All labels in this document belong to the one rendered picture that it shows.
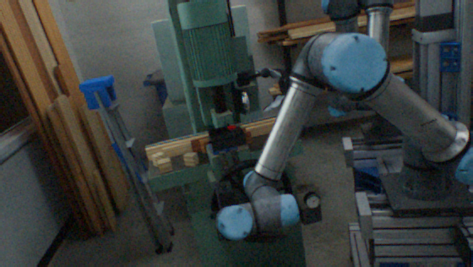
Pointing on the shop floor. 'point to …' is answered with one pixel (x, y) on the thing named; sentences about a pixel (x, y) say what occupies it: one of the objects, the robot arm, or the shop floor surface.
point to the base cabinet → (236, 253)
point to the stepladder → (101, 102)
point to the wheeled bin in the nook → (157, 84)
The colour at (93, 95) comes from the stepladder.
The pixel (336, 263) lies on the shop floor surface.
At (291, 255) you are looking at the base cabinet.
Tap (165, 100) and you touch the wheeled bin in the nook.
